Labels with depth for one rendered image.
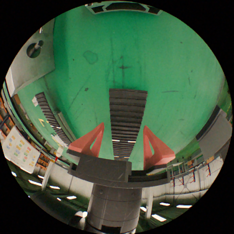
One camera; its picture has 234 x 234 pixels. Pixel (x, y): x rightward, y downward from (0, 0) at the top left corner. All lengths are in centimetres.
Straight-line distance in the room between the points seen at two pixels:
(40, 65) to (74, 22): 10
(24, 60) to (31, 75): 3
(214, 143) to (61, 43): 56
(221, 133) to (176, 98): 31
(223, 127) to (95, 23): 48
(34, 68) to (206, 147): 58
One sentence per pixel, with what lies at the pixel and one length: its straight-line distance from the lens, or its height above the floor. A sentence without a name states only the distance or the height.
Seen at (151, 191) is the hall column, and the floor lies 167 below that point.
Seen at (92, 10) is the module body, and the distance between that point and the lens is 16.
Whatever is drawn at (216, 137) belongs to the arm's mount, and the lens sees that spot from 43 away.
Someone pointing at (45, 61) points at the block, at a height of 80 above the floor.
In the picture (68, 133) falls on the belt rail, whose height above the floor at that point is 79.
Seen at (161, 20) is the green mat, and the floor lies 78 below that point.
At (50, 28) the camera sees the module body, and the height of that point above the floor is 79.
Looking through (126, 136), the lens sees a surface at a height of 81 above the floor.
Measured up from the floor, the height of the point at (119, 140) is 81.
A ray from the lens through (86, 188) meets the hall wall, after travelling 1154.
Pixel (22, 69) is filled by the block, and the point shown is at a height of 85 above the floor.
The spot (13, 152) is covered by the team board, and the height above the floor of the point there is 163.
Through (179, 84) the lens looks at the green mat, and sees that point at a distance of 15.
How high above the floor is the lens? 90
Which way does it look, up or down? 49 degrees down
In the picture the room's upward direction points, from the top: 169 degrees counter-clockwise
